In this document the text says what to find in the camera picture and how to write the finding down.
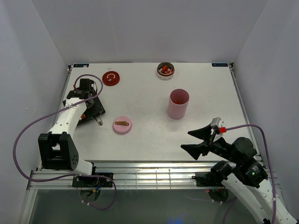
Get blue label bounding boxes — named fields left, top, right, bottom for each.
left=73, top=63, right=89, bottom=68
left=212, top=63, right=228, bottom=67

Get black square food plate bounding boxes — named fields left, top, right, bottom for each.
left=78, top=97, right=106, bottom=126

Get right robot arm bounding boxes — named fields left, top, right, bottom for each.
left=181, top=122, right=298, bottom=224

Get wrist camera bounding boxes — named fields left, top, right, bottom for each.
left=211, top=117, right=226, bottom=142
left=73, top=78, right=97, bottom=95

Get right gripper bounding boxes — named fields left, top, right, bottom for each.
left=180, top=122, right=240, bottom=163

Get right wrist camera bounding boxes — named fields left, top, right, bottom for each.
left=211, top=117, right=226, bottom=142

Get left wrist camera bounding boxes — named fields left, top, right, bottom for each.
left=73, top=78, right=97, bottom=95

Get aluminium frame rail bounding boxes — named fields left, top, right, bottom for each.
left=27, top=161, right=216, bottom=190

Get right blue label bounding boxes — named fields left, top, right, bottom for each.
left=212, top=63, right=228, bottom=67

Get pink cylindrical container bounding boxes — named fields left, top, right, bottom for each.
left=167, top=89, right=190, bottom=120

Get metal tongs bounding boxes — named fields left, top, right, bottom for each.
left=96, top=116, right=103, bottom=126

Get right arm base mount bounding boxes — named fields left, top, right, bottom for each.
left=192, top=172, right=224, bottom=187

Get metal bowl with red band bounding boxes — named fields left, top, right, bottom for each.
left=157, top=62, right=175, bottom=81

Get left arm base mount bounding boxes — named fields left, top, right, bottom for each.
left=71, top=172, right=114, bottom=188

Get red round lid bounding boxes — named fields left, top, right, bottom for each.
left=102, top=71, right=120, bottom=86

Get pink lid with brown handle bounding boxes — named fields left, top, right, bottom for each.
left=113, top=116, right=133, bottom=135

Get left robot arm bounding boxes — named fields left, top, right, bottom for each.
left=38, top=91, right=103, bottom=187

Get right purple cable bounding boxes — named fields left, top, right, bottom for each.
left=219, top=124, right=277, bottom=224

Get left blue label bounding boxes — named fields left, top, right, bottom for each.
left=73, top=63, right=89, bottom=68

